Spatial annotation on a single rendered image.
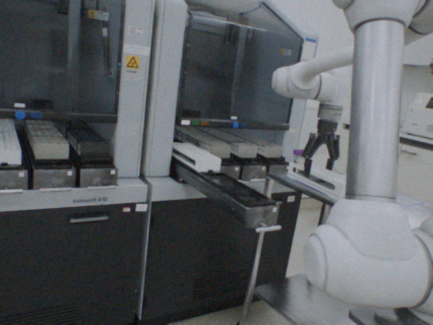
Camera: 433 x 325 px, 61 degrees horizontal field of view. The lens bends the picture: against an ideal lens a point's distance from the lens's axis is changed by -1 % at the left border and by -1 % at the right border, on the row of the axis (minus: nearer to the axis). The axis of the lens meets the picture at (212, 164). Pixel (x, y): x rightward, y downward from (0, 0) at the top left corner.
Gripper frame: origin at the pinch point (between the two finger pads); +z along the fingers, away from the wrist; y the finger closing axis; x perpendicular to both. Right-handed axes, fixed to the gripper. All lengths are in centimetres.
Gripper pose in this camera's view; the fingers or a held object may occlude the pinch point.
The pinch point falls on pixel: (317, 170)
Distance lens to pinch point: 151.4
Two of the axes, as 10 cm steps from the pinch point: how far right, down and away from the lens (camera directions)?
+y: 8.8, 0.0, 4.7
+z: -1.3, 9.6, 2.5
